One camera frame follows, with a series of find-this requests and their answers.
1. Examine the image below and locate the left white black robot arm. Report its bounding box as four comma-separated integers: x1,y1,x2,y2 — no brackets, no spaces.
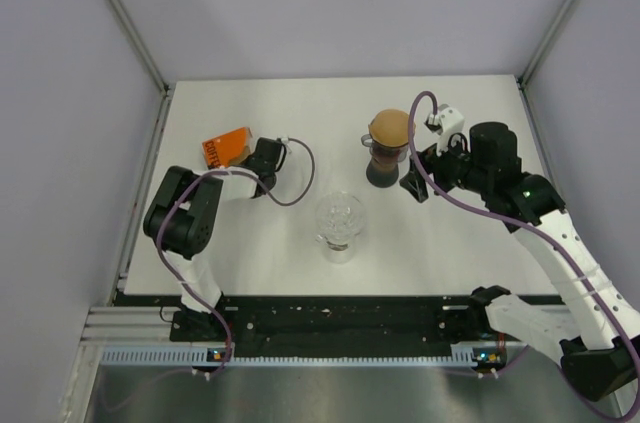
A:
143,137,285,340

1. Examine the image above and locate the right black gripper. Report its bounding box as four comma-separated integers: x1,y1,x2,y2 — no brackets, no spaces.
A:
400,128,491,202

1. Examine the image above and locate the grey slotted cable duct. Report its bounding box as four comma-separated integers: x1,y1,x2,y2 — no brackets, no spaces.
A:
102,345,506,369

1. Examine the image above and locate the dark carafe with red lid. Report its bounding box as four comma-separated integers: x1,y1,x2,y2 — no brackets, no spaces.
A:
366,152,399,188

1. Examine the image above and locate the clear glass dripper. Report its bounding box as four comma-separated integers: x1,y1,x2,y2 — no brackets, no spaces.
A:
315,192,366,247

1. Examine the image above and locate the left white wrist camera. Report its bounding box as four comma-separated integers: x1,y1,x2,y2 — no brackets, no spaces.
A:
278,137,292,154

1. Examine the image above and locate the left aluminium frame post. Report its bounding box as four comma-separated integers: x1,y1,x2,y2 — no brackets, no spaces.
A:
104,0,170,96

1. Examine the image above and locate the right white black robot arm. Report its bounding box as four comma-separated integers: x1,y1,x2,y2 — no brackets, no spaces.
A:
400,116,639,402

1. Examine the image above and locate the orange coffee filter box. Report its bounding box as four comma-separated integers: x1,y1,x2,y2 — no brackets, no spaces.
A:
202,127,253,169

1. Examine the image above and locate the right aluminium frame post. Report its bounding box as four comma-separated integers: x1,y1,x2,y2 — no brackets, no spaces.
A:
517,0,581,91

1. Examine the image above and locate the brown paper coffee filter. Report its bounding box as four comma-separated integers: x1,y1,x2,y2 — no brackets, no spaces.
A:
368,109,409,148

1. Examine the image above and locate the clear glass flask with coffee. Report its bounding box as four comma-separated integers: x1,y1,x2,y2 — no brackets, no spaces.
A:
323,239,356,264

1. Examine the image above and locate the aluminium frame post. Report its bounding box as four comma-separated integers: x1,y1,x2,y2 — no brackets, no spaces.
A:
517,0,581,91
104,0,170,96

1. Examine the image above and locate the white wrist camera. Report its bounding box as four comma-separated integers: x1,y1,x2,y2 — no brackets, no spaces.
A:
425,104,465,156
278,137,292,154

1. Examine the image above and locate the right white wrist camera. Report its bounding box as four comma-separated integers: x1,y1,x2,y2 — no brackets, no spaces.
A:
425,104,465,156

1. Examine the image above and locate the grey transparent dripper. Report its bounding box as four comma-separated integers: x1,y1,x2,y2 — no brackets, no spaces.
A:
361,134,408,165

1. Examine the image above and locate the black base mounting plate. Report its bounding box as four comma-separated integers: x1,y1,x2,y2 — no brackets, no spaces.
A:
170,296,500,359

